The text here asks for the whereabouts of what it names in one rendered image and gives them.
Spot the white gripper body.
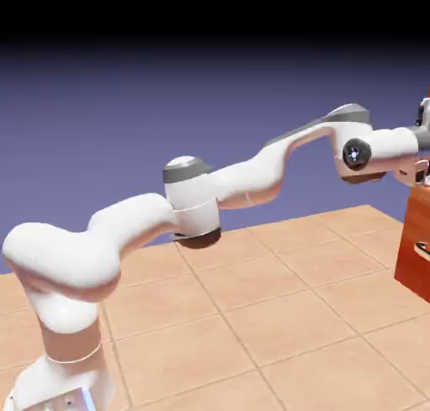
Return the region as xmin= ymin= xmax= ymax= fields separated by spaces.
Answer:
xmin=395 ymin=158 xmax=430 ymax=187

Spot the reddish wooden cabinet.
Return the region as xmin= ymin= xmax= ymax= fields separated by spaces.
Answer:
xmin=393 ymin=87 xmax=430 ymax=305

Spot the reddish wooden drawer front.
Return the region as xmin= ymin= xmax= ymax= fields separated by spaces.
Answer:
xmin=394 ymin=185 xmax=430 ymax=304

